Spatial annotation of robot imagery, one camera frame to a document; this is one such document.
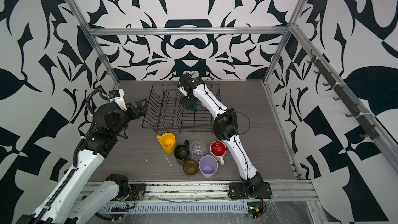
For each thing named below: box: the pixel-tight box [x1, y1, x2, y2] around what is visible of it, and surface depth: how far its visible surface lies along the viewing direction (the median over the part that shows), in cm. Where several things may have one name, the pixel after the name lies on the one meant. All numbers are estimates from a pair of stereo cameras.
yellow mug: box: [155, 132, 177, 154], surface depth 85 cm
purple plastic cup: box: [198, 155, 219, 179], surface depth 74 cm
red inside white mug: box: [209, 140, 227, 166], surface depth 83 cm
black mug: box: [173, 140, 190, 166], surface depth 83 cm
